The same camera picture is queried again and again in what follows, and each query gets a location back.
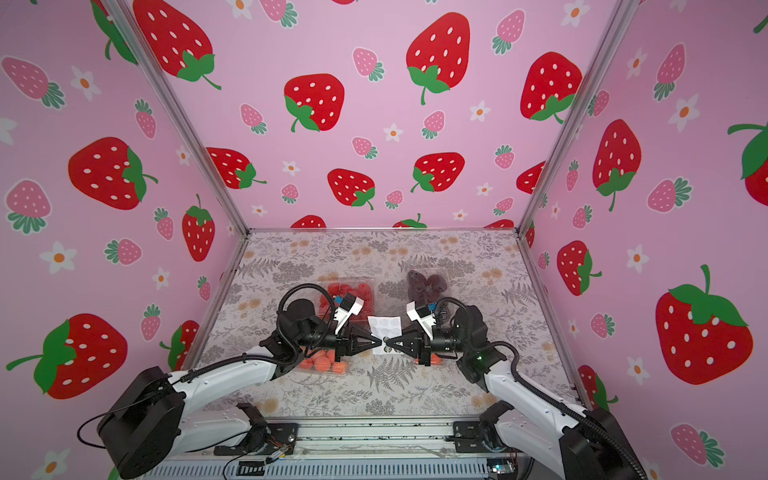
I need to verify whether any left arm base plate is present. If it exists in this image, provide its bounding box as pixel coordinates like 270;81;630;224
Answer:
213;402;299;457

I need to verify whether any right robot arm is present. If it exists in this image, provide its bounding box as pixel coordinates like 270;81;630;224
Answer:
384;298;647;479

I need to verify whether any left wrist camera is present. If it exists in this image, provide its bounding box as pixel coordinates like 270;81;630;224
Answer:
334;294;364;335

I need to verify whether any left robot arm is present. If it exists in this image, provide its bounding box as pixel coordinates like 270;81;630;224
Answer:
93;283;382;479

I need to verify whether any clear box of red strawberries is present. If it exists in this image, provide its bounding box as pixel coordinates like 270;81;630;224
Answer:
321;278;375;323

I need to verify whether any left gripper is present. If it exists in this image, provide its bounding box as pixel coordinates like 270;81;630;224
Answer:
293;324;379;366

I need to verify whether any white sticker sheet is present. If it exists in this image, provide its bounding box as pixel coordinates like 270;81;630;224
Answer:
368;316;402;356

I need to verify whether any clear box of dark berries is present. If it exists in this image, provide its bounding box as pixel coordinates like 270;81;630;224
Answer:
406;268;451;307

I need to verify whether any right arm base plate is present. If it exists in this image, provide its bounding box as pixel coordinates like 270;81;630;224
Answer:
445;401;514;453

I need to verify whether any small clear box of tomatoes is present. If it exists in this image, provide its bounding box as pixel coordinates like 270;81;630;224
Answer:
418;353;447;367

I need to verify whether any aluminium front rail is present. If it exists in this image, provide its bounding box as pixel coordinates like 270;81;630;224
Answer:
143;416;625;480

